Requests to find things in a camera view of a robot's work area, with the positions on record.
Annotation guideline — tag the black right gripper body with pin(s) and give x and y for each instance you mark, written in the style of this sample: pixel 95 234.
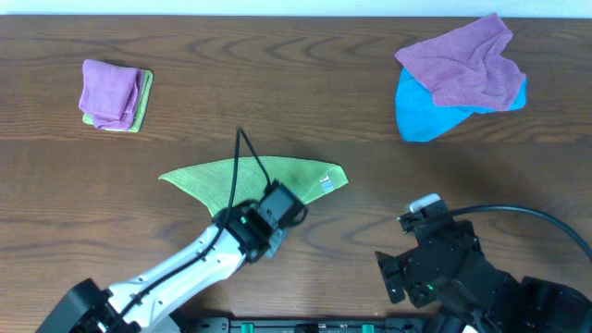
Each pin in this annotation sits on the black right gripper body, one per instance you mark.
pixel 400 264

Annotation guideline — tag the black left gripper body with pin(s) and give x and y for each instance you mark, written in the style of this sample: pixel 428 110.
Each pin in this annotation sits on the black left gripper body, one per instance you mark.
pixel 277 241

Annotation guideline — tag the light green microfiber cloth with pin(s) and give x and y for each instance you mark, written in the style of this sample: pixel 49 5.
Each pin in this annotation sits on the light green microfiber cloth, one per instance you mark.
pixel 210 183

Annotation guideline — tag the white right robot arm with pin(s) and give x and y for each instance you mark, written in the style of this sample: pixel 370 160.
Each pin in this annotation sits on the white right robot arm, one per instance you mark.
pixel 491 300

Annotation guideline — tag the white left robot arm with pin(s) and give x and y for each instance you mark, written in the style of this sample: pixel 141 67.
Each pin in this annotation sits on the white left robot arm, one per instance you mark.
pixel 142 303

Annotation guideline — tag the blue microfiber cloth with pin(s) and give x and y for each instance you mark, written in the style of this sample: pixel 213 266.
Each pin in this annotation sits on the blue microfiber cloth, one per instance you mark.
pixel 419 119

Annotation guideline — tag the folded green cloth underneath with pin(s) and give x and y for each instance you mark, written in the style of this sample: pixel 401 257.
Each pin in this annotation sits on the folded green cloth underneath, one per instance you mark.
pixel 141 107

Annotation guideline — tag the purple unfolded microfiber cloth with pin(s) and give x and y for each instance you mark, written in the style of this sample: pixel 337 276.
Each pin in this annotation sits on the purple unfolded microfiber cloth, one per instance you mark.
pixel 465 67

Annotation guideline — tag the folded purple cloth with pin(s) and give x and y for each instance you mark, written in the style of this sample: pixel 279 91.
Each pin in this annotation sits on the folded purple cloth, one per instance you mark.
pixel 110 94

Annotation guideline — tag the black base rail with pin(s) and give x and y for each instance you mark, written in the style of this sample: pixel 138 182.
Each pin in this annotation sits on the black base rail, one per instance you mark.
pixel 389 325

